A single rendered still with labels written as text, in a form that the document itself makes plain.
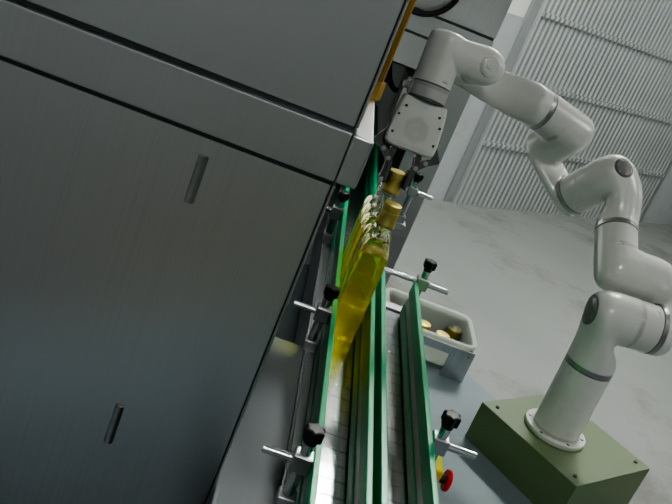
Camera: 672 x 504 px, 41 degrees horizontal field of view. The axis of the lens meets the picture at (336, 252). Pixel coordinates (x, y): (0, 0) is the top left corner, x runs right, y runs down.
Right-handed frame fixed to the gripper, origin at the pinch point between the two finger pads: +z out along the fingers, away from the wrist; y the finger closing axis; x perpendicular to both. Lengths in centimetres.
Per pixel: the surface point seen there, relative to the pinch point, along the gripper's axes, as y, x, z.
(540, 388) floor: 122, 209, 66
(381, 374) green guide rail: 5.3, -30.8, 30.6
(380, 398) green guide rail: 5, -38, 33
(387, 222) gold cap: 0.0, -11.6, 8.3
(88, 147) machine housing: -43, -68, 9
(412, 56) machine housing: 4, 88, -33
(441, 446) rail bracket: 15, -44, 35
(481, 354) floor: 95, 222, 63
